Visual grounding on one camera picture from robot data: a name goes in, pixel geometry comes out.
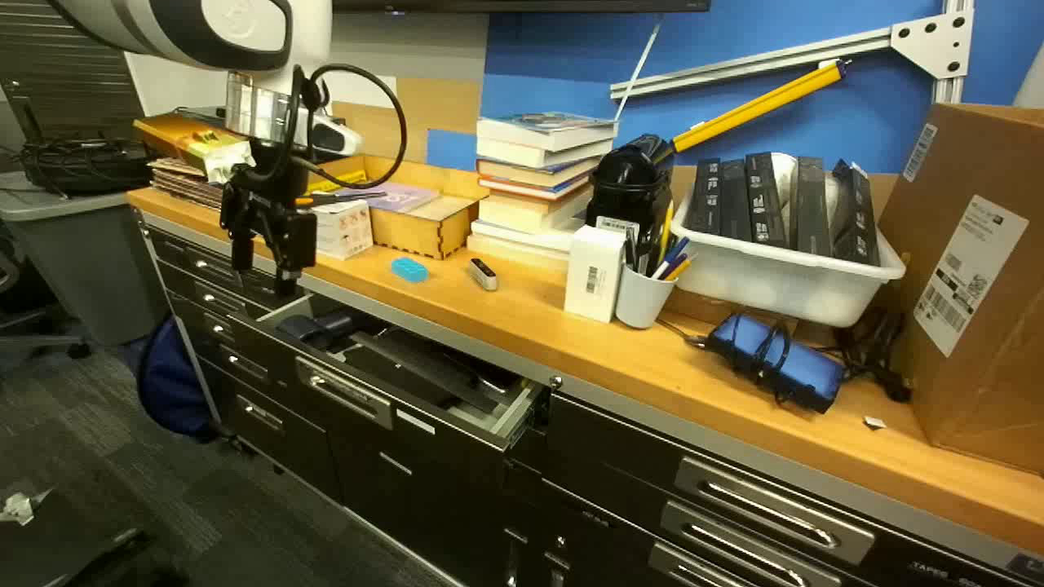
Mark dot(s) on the white cup with pens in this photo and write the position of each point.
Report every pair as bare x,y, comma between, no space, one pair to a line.
646,281

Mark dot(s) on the small wooden box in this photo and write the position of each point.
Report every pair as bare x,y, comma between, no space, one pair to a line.
436,229

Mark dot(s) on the white plastic bin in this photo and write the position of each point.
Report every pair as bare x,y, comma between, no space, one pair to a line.
786,281

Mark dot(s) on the black bag on table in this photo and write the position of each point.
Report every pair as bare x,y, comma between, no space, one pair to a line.
77,168

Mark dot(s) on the small silver black gadget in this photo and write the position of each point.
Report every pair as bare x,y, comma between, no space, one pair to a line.
484,275

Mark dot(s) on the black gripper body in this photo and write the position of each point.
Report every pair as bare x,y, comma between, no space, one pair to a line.
261,196

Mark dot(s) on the yellow padded envelope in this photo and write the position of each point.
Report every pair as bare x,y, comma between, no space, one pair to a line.
192,137

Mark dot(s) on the open grey drawer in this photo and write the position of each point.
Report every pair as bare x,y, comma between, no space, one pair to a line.
397,375

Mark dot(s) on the white metal bracket rail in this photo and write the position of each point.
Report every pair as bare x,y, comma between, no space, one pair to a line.
941,46

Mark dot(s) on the large cardboard box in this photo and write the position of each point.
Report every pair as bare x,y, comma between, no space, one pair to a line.
966,217

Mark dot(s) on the yellow long bar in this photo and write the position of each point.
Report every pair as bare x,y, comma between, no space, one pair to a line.
761,106

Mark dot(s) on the stack of books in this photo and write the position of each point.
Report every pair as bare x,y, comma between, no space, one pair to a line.
536,175

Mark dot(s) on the white paper box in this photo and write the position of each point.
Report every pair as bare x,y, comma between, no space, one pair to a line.
343,229

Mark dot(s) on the black device behind cup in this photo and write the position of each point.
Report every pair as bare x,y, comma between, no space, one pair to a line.
633,181

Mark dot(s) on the blue block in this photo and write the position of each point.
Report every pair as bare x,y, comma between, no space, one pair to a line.
410,267

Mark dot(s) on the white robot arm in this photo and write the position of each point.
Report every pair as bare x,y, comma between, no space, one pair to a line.
266,49

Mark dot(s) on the blue bag on floor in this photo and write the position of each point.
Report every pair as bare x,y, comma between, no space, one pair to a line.
172,389

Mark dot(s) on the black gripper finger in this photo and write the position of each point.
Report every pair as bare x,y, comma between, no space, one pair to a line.
242,249
285,281

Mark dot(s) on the black cabinet drawers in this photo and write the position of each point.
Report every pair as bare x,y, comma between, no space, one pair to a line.
579,500

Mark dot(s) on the white small box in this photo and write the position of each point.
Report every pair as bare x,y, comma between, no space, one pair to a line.
594,267

